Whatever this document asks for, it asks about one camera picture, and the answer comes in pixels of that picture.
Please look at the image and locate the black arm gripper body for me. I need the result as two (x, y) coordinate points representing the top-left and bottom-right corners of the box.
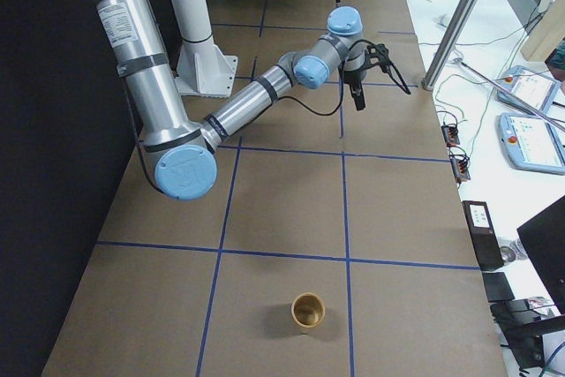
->
(343, 69), (366, 90)

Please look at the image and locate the orange cup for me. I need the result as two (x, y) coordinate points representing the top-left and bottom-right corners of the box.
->
(290, 292), (326, 334)

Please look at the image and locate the orange connector board far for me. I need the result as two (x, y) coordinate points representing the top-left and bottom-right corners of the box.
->
(441, 123), (460, 147)

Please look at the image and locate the orange connector board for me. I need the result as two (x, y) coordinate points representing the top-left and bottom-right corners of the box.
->
(448, 149), (471, 185)
(441, 123), (460, 147)

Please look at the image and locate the orange connector board near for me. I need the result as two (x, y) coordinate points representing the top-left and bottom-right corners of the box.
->
(448, 149), (471, 185)

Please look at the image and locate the upper teach pendant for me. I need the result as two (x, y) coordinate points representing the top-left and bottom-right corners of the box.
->
(499, 65), (561, 113)

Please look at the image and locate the teach pendant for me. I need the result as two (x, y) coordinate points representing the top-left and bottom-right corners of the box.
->
(497, 113), (564, 175)
(499, 65), (561, 113)

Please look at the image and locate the black box with label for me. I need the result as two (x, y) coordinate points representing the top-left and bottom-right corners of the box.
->
(462, 200), (504, 271)

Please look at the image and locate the lower teach pendant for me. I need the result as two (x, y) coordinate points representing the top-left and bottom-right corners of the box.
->
(497, 113), (564, 175)

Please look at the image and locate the reacher grabber tool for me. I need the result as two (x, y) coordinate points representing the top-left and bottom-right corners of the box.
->
(449, 57), (565, 135)

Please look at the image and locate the black monitor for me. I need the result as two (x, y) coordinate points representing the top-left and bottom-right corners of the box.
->
(517, 201), (565, 313)

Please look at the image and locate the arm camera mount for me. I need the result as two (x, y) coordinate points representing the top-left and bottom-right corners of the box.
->
(365, 42), (411, 94)

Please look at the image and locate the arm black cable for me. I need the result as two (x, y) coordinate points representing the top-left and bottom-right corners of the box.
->
(125, 39), (412, 195)

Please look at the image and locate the aluminium frame post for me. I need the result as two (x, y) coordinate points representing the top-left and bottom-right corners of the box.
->
(422, 0), (478, 91)

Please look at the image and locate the white pedestal column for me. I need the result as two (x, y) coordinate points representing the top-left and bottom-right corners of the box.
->
(171, 0), (238, 98)

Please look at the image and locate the green wire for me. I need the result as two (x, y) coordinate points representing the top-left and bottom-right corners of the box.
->
(434, 10), (544, 153)

